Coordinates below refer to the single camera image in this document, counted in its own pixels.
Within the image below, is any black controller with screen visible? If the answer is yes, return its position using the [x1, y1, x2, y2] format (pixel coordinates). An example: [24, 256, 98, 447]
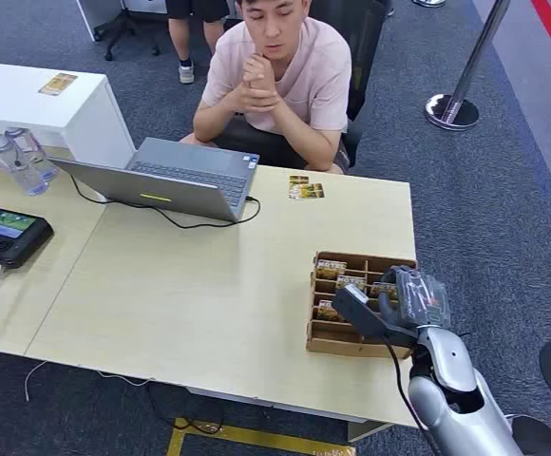
[0, 206, 55, 271]

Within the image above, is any black swivel chair base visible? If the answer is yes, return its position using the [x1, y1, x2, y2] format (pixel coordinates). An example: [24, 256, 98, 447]
[94, 9, 162, 63]

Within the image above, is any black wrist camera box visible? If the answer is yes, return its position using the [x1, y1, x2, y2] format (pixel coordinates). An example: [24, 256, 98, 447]
[331, 283, 420, 350]

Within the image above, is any grey laptop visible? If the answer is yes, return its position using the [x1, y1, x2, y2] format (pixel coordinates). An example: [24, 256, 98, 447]
[49, 137, 260, 224]

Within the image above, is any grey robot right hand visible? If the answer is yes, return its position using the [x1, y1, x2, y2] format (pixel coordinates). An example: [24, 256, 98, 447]
[378, 264, 452, 331]

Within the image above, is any wooden card organizer box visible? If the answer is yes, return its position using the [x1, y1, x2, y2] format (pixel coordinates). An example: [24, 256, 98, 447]
[306, 251, 418, 361]

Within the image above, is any white cabinet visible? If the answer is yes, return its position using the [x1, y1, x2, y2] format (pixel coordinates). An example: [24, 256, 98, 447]
[0, 60, 137, 170]

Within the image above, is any chrome stanchion post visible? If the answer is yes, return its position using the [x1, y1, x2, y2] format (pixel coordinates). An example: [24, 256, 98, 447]
[423, 0, 512, 133]

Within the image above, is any yellow floor tape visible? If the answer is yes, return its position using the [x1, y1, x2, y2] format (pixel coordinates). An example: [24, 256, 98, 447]
[166, 416, 358, 456]

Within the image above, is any black laptop cable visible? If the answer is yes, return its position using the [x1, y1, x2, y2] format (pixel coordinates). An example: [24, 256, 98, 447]
[68, 173, 262, 232]

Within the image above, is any person's left hand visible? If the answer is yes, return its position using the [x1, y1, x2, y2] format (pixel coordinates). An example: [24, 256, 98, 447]
[242, 53, 277, 96]

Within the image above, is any black floor cable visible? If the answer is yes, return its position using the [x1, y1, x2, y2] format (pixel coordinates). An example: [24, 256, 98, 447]
[144, 382, 225, 437]

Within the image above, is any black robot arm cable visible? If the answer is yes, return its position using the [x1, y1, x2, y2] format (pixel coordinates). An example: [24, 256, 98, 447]
[383, 339, 441, 454]

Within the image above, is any person's right hand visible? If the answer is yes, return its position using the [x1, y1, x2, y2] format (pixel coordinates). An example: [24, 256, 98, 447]
[233, 80, 282, 117]

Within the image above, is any standing person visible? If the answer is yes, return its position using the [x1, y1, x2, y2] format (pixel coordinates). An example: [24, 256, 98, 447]
[165, 0, 232, 86]

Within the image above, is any white floor cable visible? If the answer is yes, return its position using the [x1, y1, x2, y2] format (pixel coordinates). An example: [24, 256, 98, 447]
[23, 359, 151, 404]

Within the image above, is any black office chair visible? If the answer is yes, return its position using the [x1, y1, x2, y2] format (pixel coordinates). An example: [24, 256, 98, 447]
[308, 0, 389, 169]

